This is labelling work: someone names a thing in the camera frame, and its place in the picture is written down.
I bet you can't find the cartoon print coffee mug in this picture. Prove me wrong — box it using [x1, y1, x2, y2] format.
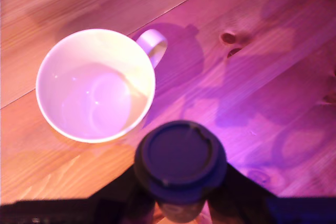
[35, 28, 168, 144]

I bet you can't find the dark purple coffee capsule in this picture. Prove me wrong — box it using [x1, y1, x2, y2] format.
[133, 120, 228, 223]

